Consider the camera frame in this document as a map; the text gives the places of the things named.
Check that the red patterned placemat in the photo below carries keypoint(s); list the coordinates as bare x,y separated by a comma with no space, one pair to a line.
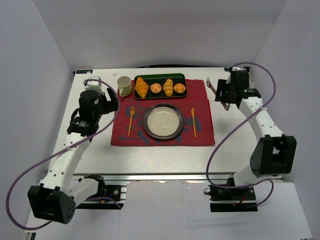
196,98

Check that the round bun right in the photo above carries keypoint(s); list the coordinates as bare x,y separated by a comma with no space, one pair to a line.
179,88

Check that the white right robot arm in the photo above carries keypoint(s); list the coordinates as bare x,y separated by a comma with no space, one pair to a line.
275,151

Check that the blue label sticker left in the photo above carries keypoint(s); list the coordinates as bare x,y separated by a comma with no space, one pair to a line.
84,71

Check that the dark rimmed white plate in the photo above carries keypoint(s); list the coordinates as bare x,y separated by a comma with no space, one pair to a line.
163,121

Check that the orange plastic knife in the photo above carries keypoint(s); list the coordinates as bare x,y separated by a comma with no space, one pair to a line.
194,122

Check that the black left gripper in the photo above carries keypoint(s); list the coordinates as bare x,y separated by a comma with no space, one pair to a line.
111,99

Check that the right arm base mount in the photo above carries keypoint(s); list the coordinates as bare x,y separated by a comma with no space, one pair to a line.
223,200

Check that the orange plastic fork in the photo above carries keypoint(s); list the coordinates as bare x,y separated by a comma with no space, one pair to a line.
132,112

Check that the round bun left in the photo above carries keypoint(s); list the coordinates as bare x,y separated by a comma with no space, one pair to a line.
156,88

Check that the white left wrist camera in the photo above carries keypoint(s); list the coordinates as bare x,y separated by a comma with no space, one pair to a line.
92,84

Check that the dark green serving tray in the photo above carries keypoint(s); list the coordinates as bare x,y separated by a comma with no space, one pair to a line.
177,78

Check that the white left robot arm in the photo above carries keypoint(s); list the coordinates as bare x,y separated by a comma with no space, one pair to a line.
54,199

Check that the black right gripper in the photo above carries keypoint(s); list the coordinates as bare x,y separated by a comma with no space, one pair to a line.
221,90

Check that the metal serving tongs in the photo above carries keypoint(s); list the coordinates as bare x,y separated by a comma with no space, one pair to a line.
226,106

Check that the large striped croissant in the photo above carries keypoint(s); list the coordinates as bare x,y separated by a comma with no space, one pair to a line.
141,87

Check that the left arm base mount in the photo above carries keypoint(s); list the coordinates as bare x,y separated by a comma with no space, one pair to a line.
112,197

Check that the pale green mug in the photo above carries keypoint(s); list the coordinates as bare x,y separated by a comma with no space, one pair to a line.
125,87

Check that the small striped croissant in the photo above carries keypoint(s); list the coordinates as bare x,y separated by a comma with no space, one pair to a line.
168,87

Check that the round bun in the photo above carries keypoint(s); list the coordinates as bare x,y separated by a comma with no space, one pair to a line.
179,88
156,88

